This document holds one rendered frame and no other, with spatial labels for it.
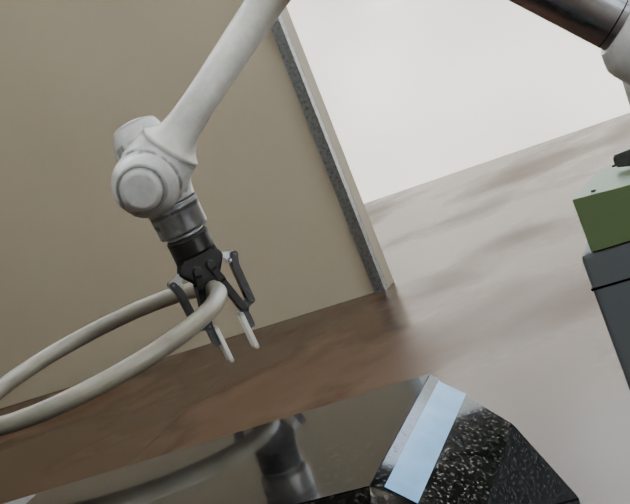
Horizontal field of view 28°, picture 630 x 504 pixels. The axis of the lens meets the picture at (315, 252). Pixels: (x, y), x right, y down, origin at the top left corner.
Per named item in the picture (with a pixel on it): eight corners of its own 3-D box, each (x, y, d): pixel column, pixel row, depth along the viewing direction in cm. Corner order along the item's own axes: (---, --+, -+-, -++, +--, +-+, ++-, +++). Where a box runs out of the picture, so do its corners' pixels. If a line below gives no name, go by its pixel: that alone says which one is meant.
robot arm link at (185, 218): (142, 215, 217) (157, 245, 218) (153, 215, 209) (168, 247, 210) (188, 192, 220) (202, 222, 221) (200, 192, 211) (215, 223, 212)
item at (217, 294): (24, 450, 177) (14, 432, 177) (-69, 435, 219) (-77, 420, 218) (282, 284, 202) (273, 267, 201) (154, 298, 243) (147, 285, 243)
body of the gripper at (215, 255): (201, 222, 220) (224, 269, 222) (159, 243, 218) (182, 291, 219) (212, 223, 213) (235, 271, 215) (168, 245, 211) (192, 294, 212)
